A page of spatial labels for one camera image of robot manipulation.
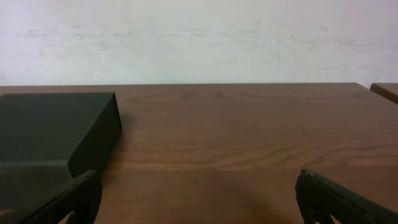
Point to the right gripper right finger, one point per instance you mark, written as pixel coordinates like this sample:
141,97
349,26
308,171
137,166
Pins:
322,200

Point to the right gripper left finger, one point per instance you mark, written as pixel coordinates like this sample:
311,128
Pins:
78,199

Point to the dark green box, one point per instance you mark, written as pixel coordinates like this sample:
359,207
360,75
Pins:
50,138

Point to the neighbouring wooden table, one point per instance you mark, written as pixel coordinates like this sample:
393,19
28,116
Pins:
386,90

